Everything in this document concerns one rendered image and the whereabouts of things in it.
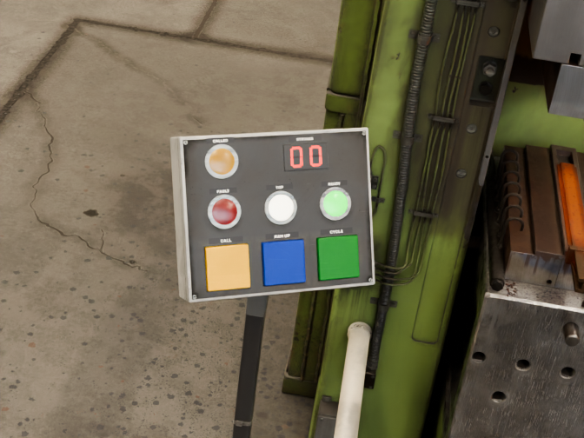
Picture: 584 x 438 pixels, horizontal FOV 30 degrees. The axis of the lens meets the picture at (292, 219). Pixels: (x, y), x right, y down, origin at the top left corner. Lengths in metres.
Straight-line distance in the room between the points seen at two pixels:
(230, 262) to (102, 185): 2.14
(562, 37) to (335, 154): 0.43
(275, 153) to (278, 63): 3.11
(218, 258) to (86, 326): 1.50
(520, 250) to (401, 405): 0.58
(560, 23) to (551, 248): 0.45
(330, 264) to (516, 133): 0.74
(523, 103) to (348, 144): 0.66
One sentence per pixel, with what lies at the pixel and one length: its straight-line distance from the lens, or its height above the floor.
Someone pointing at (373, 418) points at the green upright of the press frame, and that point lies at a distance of 2.54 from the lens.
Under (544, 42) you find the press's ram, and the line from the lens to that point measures 1.89.
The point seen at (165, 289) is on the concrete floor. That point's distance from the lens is 3.46.
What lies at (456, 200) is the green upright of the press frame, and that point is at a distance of 2.19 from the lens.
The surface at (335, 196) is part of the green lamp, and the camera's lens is 1.90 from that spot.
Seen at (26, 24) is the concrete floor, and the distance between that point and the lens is 5.18.
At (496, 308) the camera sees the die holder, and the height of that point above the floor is 0.89.
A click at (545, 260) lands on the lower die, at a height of 0.97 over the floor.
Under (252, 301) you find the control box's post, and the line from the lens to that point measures 2.07.
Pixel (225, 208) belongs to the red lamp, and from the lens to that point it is 1.84.
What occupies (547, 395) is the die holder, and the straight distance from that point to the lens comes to 2.22.
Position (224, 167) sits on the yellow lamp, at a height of 1.16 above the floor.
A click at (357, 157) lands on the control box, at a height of 1.16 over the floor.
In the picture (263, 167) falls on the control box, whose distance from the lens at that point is 1.86.
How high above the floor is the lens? 2.09
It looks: 33 degrees down
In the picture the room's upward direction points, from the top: 8 degrees clockwise
